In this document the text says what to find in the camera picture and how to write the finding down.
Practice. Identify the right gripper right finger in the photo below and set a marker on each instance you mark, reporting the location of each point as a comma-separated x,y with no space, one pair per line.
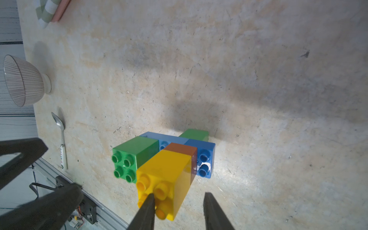
215,218

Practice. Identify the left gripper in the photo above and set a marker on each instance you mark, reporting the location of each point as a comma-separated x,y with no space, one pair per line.
49,212

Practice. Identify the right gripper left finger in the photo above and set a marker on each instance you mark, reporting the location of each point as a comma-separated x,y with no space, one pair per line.
145,217

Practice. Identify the yellow lego brick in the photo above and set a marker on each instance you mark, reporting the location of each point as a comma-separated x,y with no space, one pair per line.
163,175

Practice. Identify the dark blue lego brick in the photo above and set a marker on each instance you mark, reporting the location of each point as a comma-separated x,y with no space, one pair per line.
205,156

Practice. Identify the green lego brick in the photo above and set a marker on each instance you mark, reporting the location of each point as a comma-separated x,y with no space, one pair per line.
131,155

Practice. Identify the orange lego brick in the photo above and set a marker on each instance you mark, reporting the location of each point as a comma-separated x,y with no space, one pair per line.
187,153

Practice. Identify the light blue long lego brick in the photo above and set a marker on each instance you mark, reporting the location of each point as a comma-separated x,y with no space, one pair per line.
164,140

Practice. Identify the green lego brick base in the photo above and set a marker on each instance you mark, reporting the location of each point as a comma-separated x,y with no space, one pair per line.
195,134

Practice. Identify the metal spoon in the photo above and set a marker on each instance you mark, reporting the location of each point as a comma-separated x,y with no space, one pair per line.
63,155

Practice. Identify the pink glass plate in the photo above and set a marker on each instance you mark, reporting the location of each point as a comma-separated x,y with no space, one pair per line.
25,83

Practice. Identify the green checkered cloth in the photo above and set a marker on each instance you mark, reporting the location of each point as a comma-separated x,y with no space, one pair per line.
50,11

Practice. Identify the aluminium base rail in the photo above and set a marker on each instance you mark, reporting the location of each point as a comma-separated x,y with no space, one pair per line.
106,219

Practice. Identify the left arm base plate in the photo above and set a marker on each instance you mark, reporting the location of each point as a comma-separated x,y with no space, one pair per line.
87,207

